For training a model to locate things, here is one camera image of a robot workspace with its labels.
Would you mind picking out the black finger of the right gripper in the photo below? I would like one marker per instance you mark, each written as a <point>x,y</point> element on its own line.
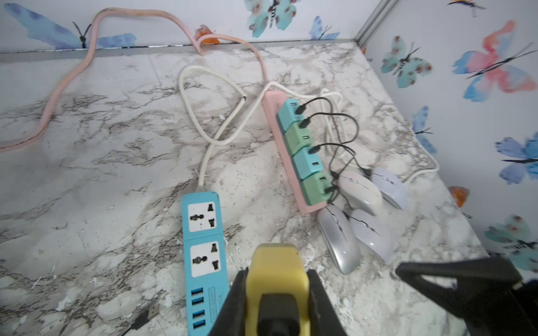
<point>488,293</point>

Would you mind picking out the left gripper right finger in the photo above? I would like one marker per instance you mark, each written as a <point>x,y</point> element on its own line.
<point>323,318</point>

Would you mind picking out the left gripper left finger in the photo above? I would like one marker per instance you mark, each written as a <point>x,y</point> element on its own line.
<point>231,319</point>

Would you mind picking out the blue power strip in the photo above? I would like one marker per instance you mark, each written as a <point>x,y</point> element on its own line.
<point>206,275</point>

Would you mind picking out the yellow charger plug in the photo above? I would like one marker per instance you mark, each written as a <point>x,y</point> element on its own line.
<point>277,290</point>

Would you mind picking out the silver mouse by pink strip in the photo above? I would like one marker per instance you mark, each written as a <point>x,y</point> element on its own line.
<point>343,245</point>

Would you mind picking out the white mouse front right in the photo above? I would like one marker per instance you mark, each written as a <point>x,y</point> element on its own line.
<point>373,234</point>

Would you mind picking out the white mouse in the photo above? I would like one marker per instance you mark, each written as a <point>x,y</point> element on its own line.
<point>360,192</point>
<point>373,234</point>

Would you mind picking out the white mouse back right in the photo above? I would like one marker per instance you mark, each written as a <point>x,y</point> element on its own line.
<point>360,192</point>

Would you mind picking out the lavender mouse far right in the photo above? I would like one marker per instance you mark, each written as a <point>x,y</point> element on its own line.
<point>391,187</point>

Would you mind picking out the green charger front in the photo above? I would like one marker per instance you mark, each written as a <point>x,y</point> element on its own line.
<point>317,188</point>

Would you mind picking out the green charger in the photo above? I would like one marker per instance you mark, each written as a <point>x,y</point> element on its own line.
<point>296,138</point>
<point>317,188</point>

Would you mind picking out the teal charger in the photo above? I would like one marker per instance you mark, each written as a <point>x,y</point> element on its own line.
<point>287,115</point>
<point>306,163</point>

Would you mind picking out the teal charger back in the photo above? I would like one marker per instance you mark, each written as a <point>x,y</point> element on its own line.
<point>287,115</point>

